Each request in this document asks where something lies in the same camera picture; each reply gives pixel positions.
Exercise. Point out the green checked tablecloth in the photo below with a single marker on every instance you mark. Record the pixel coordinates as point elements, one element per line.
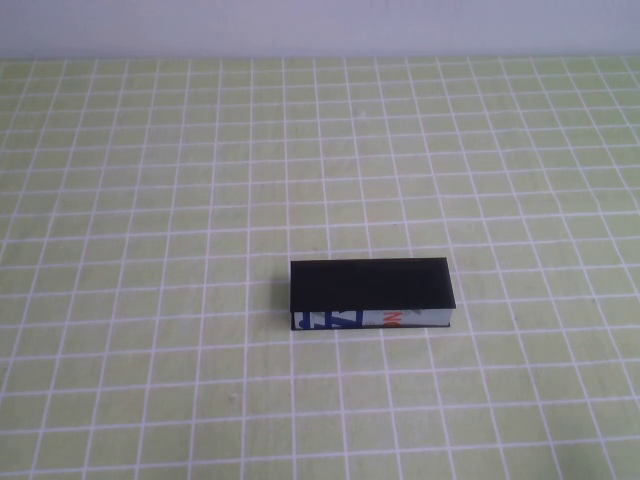
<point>150,200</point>

